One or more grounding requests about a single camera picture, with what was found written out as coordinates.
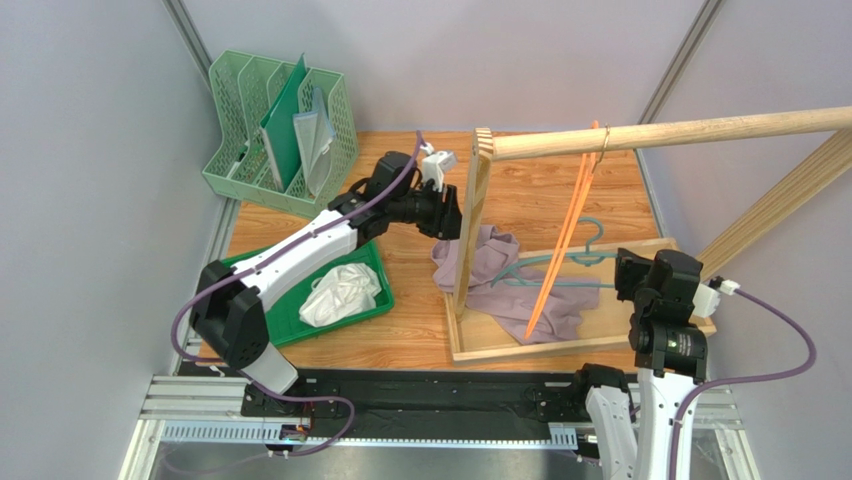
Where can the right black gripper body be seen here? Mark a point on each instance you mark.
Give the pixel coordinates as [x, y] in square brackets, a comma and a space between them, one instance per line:
[629, 278]

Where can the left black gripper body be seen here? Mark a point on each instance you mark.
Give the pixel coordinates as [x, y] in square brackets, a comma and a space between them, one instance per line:
[431, 220]

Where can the orange velvet hanger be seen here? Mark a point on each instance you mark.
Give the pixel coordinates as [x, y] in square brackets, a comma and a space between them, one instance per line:
[583, 183]

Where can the mauve tank top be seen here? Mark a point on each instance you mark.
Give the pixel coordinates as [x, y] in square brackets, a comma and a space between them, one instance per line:
[512, 306]

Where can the white tank top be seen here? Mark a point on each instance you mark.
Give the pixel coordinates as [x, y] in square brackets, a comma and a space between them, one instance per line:
[344, 291]

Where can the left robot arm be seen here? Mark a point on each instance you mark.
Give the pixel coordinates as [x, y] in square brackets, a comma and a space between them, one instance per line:
[229, 308]

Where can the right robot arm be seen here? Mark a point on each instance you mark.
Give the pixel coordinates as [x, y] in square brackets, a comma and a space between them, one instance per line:
[671, 356]

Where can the wooden clothes rack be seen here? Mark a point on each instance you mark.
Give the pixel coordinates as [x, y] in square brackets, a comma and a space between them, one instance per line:
[476, 337]

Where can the grey mesh pouch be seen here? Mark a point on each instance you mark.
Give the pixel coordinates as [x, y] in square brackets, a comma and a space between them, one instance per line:
[315, 135]

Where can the dark green folder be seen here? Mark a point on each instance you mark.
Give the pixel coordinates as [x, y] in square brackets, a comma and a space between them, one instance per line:
[278, 131]

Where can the light green file organizer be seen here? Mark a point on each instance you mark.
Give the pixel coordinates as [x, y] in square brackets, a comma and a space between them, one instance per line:
[244, 87]

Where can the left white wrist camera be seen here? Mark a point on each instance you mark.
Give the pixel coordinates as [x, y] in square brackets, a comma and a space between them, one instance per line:
[435, 165]

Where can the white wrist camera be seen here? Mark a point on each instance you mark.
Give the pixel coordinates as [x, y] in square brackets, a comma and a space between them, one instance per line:
[708, 296]
[435, 165]

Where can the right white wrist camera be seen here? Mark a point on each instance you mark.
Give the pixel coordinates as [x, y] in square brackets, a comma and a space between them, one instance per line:
[708, 296]

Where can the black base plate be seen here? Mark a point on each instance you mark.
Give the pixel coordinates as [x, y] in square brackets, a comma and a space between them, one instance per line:
[424, 405]

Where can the aluminium frame rail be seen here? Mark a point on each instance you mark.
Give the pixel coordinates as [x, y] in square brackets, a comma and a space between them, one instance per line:
[190, 426]

